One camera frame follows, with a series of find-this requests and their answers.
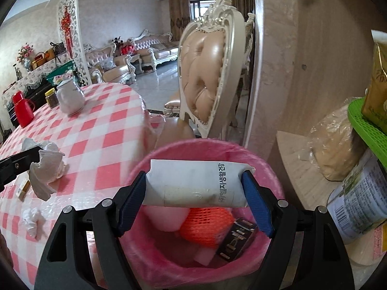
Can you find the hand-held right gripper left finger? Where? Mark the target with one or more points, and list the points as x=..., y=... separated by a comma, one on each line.
x=133, y=204

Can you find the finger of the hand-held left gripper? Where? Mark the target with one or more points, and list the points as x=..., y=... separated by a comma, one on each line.
x=18, y=163

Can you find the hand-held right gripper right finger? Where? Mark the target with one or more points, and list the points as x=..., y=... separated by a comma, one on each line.
x=257, y=207

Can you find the large white tissue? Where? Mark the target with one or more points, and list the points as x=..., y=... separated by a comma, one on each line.
x=48, y=166

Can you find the black box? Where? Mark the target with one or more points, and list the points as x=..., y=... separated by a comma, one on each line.
x=237, y=238

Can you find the orange foam net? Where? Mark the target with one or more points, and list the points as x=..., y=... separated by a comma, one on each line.
x=205, y=226

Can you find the white paper carton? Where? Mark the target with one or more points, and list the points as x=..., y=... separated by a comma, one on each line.
x=187, y=184

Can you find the pink trash bin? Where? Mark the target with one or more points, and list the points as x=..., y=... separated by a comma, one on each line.
x=193, y=154

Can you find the red thermos jug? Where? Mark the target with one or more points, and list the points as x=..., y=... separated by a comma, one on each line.
x=24, y=111

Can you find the light wooden shelf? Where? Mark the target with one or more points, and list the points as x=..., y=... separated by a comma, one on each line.
x=296, y=163

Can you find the small crumpled white tissue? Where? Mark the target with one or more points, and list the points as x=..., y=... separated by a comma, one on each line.
x=32, y=222

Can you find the yellow-lidded jar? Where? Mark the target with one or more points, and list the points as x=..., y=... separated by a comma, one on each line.
x=52, y=98

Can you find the white ceramic teapot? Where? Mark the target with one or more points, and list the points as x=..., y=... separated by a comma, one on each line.
x=71, y=98

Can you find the white lace cloth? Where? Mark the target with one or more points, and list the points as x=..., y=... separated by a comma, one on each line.
x=33, y=72

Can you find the labelled tin can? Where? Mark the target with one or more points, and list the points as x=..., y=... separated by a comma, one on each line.
x=353, y=205

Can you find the green snack bag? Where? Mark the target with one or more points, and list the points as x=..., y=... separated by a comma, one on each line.
x=60, y=72

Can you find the clear bag of beige grain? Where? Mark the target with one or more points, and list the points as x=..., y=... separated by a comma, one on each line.
x=335, y=145

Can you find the flower vase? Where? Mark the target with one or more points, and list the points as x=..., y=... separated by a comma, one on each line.
x=25, y=54

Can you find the black handbag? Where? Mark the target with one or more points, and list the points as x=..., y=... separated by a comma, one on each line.
x=59, y=48

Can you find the tufted armchair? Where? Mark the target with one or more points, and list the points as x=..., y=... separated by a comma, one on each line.
x=112, y=66

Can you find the green plastic tray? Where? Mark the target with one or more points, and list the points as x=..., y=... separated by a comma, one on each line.
x=365, y=127

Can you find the beige tufted chair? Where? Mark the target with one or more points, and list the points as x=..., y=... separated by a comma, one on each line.
x=205, y=75

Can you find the white lattice screen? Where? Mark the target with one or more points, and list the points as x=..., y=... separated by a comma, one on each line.
x=80, y=36

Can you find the red knot ornament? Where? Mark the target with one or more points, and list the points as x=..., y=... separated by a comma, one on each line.
x=66, y=24

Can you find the long tufted sofa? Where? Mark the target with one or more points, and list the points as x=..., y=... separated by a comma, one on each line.
x=157, y=48

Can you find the gold package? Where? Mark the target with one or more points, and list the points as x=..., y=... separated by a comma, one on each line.
x=376, y=81

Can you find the brown curtain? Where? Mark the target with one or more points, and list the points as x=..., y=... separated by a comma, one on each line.
x=178, y=15

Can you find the balcony window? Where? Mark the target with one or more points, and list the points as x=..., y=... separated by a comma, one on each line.
x=199, y=10

